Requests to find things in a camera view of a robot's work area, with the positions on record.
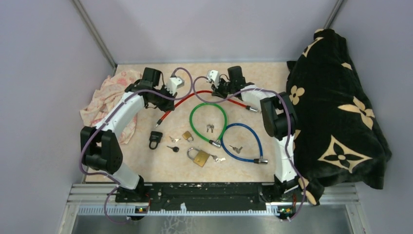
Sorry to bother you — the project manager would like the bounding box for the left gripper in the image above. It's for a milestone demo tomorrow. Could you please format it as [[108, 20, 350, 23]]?
[[150, 84, 178, 113]]

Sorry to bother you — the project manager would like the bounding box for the black cable lock head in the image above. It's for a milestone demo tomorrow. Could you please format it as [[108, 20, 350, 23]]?
[[149, 131, 163, 150]]

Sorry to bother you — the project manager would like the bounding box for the red cable lock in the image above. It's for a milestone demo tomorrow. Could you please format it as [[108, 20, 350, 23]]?
[[154, 90, 260, 128]]

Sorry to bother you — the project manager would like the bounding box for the small padlock key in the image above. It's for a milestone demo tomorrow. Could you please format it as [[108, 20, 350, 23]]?
[[169, 136, 181, 143]]

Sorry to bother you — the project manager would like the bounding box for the small brass padlock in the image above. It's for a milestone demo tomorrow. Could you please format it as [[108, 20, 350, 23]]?
[[182, 131, 194, 143]]

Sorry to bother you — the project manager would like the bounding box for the green lock key pair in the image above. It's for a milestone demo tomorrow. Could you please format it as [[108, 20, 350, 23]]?
[[206, 124, 214, 133]]

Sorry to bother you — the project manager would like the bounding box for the black-headed key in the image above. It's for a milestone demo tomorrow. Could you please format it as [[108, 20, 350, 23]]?
[[167, 146, 180, 153]]

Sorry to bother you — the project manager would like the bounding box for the green cable lock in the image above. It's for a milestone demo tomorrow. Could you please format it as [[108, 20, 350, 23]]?
[[189, 103, 228, 148]]

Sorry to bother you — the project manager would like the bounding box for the large brass padlock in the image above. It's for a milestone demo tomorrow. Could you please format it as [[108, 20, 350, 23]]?
[[187, 147, 210, 167]]

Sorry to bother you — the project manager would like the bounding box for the silver key bunch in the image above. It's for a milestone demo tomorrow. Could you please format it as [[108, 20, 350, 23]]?
[[210, 155, 226, 163]]

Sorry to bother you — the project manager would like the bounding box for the blue cable lock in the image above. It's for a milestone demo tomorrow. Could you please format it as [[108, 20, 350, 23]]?
[[220, 123, 268, 164]]

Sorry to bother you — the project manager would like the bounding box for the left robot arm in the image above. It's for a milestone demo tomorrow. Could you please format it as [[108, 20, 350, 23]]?
[[80, 67, 185, 202]]

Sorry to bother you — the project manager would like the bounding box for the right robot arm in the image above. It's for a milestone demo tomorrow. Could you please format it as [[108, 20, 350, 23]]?
[[206, 66, 299, 201]]

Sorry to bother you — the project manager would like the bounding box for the pink patterned cloth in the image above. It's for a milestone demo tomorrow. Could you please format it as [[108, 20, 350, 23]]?
[[80, 70, 142, 127]]

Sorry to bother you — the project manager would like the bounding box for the black floral blanket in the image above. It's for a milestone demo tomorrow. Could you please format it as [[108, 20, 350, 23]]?
[[286, 29, 392, 205]]

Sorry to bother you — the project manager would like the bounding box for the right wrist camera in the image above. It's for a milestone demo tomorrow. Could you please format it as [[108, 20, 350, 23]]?
[[206, 70, 220, 87]]

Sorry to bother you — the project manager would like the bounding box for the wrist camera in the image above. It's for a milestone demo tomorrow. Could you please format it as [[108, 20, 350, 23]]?
[[165, 77, 185, 96], [206, 70, 220, 87]]

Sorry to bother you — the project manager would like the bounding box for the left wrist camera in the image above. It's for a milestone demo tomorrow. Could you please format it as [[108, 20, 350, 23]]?
[[165, 77, 185, 96]]

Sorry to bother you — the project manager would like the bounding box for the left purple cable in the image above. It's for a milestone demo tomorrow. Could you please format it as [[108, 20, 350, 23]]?
[[79, 67, 194, 225]]

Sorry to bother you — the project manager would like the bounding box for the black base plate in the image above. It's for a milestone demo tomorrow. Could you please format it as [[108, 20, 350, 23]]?
[[115, 182, 302, 212]]

